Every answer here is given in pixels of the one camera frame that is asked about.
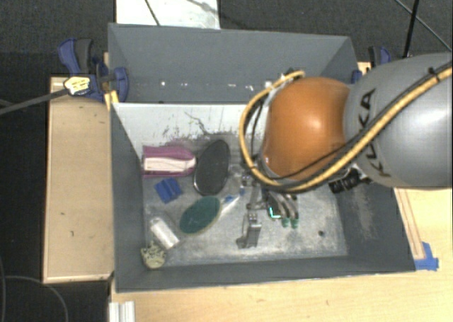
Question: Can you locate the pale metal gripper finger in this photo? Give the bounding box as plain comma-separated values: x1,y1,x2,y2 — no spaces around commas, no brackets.
241,171,256,191
236,211,263,249

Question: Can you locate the black oval dish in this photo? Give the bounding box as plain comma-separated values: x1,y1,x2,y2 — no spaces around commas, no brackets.
193,139,232,197

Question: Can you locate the green round scouring pad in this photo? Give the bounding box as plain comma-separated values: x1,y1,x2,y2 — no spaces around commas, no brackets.
178,195,224,236

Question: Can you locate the blue ridged block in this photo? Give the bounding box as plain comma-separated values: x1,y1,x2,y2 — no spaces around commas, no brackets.
154,177,183,205

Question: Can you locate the purple and white packet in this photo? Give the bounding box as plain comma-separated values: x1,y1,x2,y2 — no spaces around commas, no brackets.
142,144,197,178

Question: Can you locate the beige toy animal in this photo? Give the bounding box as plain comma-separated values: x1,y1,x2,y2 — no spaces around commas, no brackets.
140,240,167,270

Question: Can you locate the grey metal bin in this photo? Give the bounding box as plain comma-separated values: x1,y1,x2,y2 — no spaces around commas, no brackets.
107,22,417,293

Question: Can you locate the black cylinder on white bracket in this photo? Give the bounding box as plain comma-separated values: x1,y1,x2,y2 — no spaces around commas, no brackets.
328,167,371,195

